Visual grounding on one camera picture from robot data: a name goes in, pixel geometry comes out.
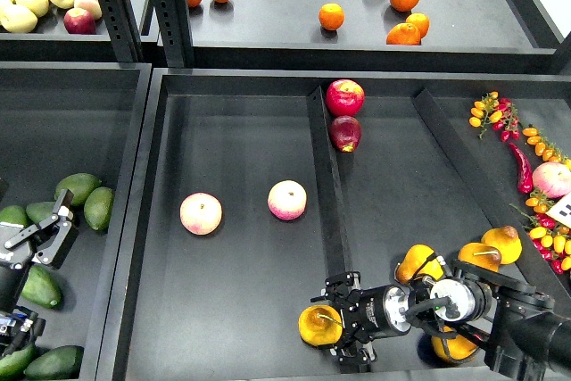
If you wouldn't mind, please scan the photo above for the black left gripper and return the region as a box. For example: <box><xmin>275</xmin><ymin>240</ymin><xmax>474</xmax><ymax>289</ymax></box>
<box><xmin>1</xmin><ymin>189</ymin><xmax>79</xmax><ymax>312</ymax></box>

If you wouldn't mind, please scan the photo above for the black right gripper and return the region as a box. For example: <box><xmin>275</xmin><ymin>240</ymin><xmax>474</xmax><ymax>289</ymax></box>
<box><xmin>310</xmin><ymin>271</ymin><xmax>410</xmax><ymax>373</ymax></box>

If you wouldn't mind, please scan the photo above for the dark green avocado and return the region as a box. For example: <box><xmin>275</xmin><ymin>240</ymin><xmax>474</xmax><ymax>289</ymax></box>
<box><xmin>21</xmin><ymin>264</ymin><xmax>62</xmax><ymax>309</ymax></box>

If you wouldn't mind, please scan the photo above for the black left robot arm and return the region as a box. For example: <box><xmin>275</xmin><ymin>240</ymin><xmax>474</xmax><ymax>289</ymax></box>
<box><xmin>1</xmin><ymin>189</ymin><xmax>79</xmax><ymax>357</ymax></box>

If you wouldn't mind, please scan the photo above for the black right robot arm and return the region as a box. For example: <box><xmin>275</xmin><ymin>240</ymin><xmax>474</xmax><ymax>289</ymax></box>
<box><xmin>314</xmin><ymin>250</ymin><xmax>570</xmax><ymax>380</ymax></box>

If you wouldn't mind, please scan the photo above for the black left tray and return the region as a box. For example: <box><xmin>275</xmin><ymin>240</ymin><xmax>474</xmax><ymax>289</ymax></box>
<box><xmin>1</xmin><ymin>62</ymin><xmax>151</xmax><ymax>380</ymax></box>

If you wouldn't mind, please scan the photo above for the black tray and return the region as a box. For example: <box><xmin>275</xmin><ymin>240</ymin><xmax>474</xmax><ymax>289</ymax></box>
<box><xmin>96</xmin><ymin>70</ymin><xmax>570</xmax><ymax>380</ymax></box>
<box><xmin>1</xmin><ymin>62</ymin><xmax>151</xmax><ymax>380</ymax></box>

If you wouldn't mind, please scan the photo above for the pink apple centre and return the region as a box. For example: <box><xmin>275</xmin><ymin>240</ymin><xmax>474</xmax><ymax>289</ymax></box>
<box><xmin>268</xmin><ymin>180</ymin><xmax>307</xmax><ymax>221</ymax></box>

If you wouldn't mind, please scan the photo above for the pink apple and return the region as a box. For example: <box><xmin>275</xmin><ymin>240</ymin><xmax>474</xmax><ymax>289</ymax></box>
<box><xmin>179</xmin><ymin>193</ymin><xmax>222</xmax><ymax>236</ymax></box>
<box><xmin>532</xmin><ymin>162</ymin><xmax>570</xmax><ymax>199</ymax></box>
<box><xmin>268</xmin><ymin>180</ymin><xmax>307</xmax><ymax>221</ymax></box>

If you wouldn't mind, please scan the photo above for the pink apple left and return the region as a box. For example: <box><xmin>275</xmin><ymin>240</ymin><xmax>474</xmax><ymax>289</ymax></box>
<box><xmin>179</xmin><ymin>193</ymin><xmax>222</xmax><ymax>236</ymax></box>

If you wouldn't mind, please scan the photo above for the black middle tray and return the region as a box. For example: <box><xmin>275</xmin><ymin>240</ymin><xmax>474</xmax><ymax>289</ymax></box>
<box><xmin>96</xmin><ymin>70</ymin><xmax>570</xmax><ymax>380</ymax></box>

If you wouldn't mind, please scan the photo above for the dark red apple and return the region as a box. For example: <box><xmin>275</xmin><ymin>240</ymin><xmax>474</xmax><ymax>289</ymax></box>
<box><xmin>329</xmin><ymin>115</ymin><xmax>362</xmax><ymax>153</ymax></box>

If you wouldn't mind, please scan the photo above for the red apple on shelf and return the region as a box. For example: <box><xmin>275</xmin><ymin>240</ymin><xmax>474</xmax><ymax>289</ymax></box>
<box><xmin>63</xmin><ymin>8</ymin><xmax>96</xmax><ymax>35</ymax></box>

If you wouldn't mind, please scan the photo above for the bright red apple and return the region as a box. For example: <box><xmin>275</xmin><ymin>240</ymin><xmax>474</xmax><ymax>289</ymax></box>
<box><xmin>325</xmin><ymin>79</ymin><xmax>365</xmax><ymax>117</ymax></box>

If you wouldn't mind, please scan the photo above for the red chili pepper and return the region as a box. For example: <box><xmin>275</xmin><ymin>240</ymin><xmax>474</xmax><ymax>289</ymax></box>
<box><xmin>508</xmin><ymin>142</ymin><xmax>534</xmax><ymax>194</ymax></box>

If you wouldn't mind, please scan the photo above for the black upper shelf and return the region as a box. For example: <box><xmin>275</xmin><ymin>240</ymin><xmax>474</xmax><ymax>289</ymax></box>
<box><xmin>1</xmin><ymin>0</ymin><xmax>570</xmax><ymax>75</ymax></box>

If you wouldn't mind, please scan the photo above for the pink apple right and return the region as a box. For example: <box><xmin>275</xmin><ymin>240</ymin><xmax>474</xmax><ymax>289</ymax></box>
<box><xmin>532</xmin><ymin>162</ymin><xmax>570</xmax><ymax>199</ymax></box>

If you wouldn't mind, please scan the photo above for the cherry tomato bunch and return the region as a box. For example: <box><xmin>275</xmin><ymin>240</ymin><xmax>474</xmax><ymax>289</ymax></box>
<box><xmin>468</xmin><ymin>91</ymin><xmax>520</xmax><ymax>142</ymax></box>

